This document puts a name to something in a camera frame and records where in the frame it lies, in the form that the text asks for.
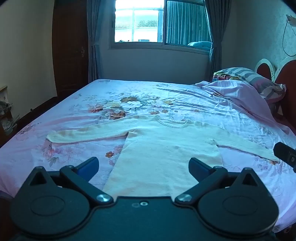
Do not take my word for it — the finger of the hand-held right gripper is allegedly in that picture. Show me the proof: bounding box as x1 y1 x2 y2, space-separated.
273 142 296 173

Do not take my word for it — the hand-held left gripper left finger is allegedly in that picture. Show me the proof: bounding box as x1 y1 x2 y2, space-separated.
23 157 114 205

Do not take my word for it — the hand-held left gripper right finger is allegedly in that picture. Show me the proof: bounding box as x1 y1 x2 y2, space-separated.
174 158 265 205

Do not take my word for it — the cream knit sweater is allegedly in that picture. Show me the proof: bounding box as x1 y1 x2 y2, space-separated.
46 115 281 201

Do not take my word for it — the floral bed sheet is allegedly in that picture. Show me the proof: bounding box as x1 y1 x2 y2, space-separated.
0 79 296 233

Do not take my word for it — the pink blanket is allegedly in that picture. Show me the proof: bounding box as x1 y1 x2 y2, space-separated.
195 80 296 135

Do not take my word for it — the red and white headboard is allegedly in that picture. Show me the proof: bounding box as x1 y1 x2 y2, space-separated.
254 54 296 130

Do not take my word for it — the striped floral pillow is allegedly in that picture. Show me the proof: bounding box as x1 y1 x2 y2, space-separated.
213 67 287 102

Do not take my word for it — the cluttered side cabinet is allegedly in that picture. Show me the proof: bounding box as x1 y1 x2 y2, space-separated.
0 86 20 136

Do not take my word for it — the dark wooden door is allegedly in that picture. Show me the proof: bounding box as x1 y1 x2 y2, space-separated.
53 0 89 99

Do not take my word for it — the teal cloth bundle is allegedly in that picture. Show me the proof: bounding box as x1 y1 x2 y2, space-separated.
187 41 212 49

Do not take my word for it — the grey curtain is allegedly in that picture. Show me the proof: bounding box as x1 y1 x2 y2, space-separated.
205 0 232 77
87 0 103 83

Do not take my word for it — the sliding glass window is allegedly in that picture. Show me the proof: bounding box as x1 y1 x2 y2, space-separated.
109 0 213 55

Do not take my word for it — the white wall cable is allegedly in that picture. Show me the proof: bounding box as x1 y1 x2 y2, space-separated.
282 14 296 57

